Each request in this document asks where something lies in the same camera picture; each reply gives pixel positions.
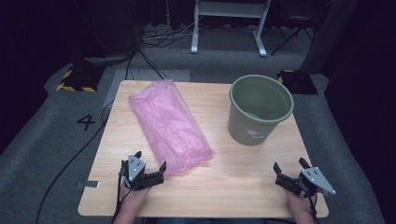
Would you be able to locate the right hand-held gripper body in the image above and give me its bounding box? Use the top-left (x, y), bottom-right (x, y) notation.
top-left (275, 166), bottom-right (336, 199)

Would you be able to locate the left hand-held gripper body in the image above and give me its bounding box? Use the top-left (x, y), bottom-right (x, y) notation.
top-left (120, 154), bottom-right (165, 191)

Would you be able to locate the pink plastic bag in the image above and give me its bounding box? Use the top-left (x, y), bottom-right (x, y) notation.
top-left (128, 78), bottom-right (215, 177)

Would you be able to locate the green plastic bucket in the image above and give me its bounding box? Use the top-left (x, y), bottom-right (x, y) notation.
top-left (227, 74), bottom-right (294, 147)

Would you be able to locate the person's left hand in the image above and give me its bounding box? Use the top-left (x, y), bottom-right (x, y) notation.
top-left (120, 184), bottom-right (152, 203)

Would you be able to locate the person's right hand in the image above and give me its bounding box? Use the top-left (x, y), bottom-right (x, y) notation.
top-left (284, 188), bottom-right (308, 209)

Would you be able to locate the grey tape strip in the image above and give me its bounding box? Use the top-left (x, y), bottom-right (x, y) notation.
top-left (76, 180), bottom-right (101, 189)

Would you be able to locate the black yellow striped base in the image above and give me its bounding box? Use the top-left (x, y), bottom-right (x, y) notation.
top-left (276, 69), bottom-right (319, 95)
top-left (56, 64), bottom-right (106, 92)

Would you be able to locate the black tripod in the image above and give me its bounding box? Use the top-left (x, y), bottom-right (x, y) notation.
top-left (269, 18), bottom-right (314, 57)

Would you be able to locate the grey column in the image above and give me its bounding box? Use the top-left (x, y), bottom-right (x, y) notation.
top-left (299, 0), bottom-right (359, 76)

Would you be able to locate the white metal stand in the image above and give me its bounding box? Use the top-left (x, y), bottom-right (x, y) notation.
top-left (190, 0), bottom-right (272, 58)

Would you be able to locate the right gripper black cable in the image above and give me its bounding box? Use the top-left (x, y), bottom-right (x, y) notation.
top-left (307, 192), bottom-right (319, 224)

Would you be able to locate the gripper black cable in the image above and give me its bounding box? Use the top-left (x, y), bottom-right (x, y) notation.
top-left (307, 192), bottom-right (319, 224)
top-left (112, 174), bottom-right (133, 224)

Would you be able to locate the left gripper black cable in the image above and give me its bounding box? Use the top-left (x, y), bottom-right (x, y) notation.
top-left (112, 174), bottom-right (133, 224)

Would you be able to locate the long black floor cable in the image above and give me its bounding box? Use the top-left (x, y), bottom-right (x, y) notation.
top-left (35, 100), bottom-right (115, 224)

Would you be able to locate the short black floor cable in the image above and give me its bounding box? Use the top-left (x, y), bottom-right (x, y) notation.
top-left (137, 48), bottom-right (172, 81)

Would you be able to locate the bundle of floor cables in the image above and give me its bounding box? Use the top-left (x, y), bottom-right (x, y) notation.
top-left (140, 21), bottom-right (195, 49)

